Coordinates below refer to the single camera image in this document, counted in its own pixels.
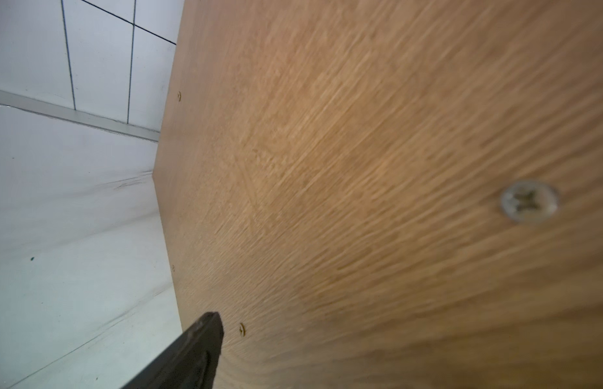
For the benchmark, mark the wooden three-tier shelf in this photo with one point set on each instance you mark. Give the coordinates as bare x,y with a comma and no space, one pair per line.
389,194

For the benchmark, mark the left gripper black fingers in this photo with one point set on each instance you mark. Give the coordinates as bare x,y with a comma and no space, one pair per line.
189,362

